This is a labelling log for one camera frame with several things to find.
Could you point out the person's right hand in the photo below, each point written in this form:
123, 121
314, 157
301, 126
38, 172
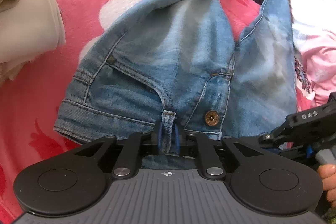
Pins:
328, 179

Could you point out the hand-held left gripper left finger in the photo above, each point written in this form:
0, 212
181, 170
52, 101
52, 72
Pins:
159, 140

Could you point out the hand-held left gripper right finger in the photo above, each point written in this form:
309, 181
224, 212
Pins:
177, 140

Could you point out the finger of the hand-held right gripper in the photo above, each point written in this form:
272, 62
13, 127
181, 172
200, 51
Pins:
274, 138

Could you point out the cream white cloth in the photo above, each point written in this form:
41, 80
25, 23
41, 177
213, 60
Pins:
23, 16

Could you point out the light blue denim jeans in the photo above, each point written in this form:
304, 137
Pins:
170, 56

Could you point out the pink and white quilt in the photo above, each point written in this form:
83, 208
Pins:
315, 37

